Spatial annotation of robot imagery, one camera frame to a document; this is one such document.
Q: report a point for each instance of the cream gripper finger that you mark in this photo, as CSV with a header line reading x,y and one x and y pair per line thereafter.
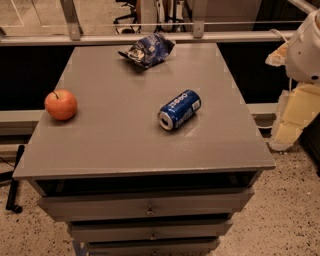
x,y
295,111

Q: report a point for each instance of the blue chip bag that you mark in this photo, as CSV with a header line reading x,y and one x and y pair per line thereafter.
x,y
149,51

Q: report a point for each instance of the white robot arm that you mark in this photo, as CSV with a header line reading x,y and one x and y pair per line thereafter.
x,y
300,55

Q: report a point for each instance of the blue Pepsi can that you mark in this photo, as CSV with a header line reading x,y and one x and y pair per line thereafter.
x,y
180,109

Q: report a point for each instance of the grey drawer cabinet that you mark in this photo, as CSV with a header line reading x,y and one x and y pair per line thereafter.
x,y
124,185

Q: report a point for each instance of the black office chair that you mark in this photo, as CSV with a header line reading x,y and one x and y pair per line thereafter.
x,y
127,24

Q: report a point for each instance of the grey metal railing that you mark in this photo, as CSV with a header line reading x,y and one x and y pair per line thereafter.
x,y
90,22

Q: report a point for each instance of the red apple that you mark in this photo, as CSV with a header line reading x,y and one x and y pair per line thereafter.
x,y
61,104

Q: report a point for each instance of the black stand leg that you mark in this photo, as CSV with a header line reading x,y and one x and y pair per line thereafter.
x,y
11,205

